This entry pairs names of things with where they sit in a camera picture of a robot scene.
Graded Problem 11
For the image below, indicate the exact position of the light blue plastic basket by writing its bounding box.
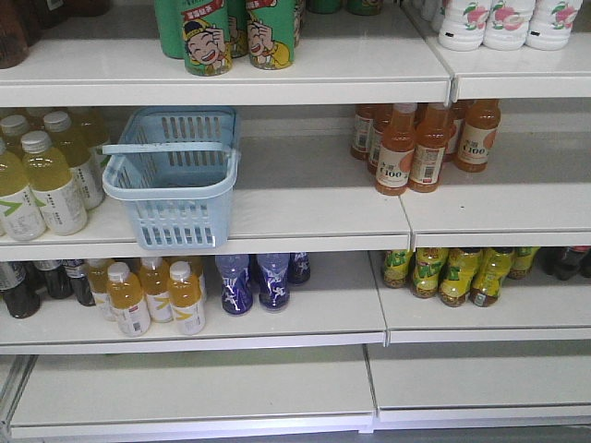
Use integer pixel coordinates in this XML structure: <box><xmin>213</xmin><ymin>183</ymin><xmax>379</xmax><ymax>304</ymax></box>
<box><xmin>103</xmin><ymin>105</ymin><xmax>241</xmax><ymax>250</ymax></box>

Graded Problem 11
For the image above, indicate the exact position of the blue sports drink bottle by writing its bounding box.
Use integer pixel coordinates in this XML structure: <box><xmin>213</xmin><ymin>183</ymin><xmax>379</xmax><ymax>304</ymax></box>
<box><xmin>287</xmin><ymin>252</ymin><xmax>311</xmax><ymax>285</ymax></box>
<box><xmin>257</xmin><ymin>253</ymin><xmax>290</xmax><ymax>311</ymax></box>
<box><xmin>215</xmin><ymin>254</ymin><xmax>253</xmax><ymax>316</ymax></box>

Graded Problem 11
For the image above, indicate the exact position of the white shelf unit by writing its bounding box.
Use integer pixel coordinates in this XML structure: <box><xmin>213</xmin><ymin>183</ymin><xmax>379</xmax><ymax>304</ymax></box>
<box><xmin>1</xmin><ymin>1</ymin><xmax>590</xmax><ymax>442</ymax></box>

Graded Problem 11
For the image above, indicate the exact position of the yellow lemon tea bottle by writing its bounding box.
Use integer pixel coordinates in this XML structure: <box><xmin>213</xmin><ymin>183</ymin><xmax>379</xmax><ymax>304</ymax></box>
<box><xmin>411</xmin><ymin>247</ymin><xmax>449</xmax><ymax>299</ymax></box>
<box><xmin>439</xmin><ymin>247</ymin><xmax>483</xmax><ymax>307</ymax></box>
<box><xmin>469</xmin><ymin>246</ymin><xmax>514</xmax><ymax>307</ymax></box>
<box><xmin>508</xmin><ymin>246</ymin><xmax>540</xmax><ymax>280</ymax></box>
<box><xmin>381</xmin><ymin>249</ymin><xmax>414</xmax><ymax>288</ymax></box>

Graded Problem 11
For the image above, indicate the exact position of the peach C100 drink bottle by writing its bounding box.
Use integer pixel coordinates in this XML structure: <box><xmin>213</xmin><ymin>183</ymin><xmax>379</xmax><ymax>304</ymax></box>
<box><xmin>375</xmin><ymin>102</ymin><xmax>417</xmax><ymax>196</ymax></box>
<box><xmin>453</xmin><ymin>99</ymin><xmax>501</xmax><ymax>173</ymax></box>
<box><xmin>408</xmin><ymin>102</ymin><xmax>451</xmax><ymax>193</ymax></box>

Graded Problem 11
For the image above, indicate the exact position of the orange juice bottle white label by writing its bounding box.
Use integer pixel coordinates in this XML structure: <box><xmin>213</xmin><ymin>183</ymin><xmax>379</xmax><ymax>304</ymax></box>
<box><xmin>139</xmin><ymin>257</ymin><xmax>173</xmax><ymax>323</ymax></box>
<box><xmin>167</xmin><ymin>261</ymin><xmax>205</xmax><ymax>335</ymax></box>
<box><xmin>107</xmin><ymin>262</ymin><xmax>151</xmax><ymax>337</ymax></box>

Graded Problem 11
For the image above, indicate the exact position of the green cartoon drink can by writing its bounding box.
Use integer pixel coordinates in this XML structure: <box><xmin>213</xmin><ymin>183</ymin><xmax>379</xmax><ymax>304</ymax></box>
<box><xmin>177</xmin><ymin>0</ymin><xmax>232</xmax><ymax>77</ymax></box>
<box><xmin>246</xmin><ymin>0</ymin><xmax>295</xmax><ymax>70</ymax></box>

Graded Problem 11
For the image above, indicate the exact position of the pale yellow drink bottle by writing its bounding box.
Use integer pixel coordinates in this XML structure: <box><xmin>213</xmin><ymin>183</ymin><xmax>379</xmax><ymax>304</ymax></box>
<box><xmin>1</xmin><ymin>140</ymin><xmax>46</xmax><ymax>241</ymax></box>
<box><xmin>1</xmin><ymin>114</ymin><xmax>30</xmax><ymax>159</ymax></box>
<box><xmin>43</xmin><ymin>111</ymin><xmax>104</xmax><ymax>210</ymax></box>
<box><xmin>20</xmin><ymin>131</ymin><xmax>88</xmax><ymax>235</ymax></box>

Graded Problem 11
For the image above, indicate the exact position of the dark tea bottle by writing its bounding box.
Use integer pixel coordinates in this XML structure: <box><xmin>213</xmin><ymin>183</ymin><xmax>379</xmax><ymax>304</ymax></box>
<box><xmin>64</xmin><ymin>259</ymin><xmax>95</xmax><ymax>306</ymax></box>
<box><xmin>33</xmin><ymin>259</ymin><xmax>73</xmax><ymax>300</ymax></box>
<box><xmin>1</xmin><ymin>261</ymin><xmax>41</xmax><ymax>319</ymax></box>

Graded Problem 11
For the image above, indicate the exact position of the white peach drink bottle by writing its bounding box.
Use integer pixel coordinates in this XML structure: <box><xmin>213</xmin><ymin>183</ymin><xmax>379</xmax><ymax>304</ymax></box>
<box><xmin>438</xmin><ymin>0</ymin><xmax>491</xmax><ymax>52</ymax></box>
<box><xmin>483</xmin><ymin>0</ymin><xmax>536</xmax><ymax>51</ymax></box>
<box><xmin>525</xmin><ymin>0</ymin><xmax>583</xmax><ymax>51</ymax></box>

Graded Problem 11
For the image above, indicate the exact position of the black cola bottle red label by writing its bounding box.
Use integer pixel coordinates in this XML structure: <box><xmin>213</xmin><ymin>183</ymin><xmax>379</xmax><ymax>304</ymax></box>
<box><xmin>541</xmin><ymin>245</ymin><xmax>590</xmax><ymax>281</ymax></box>

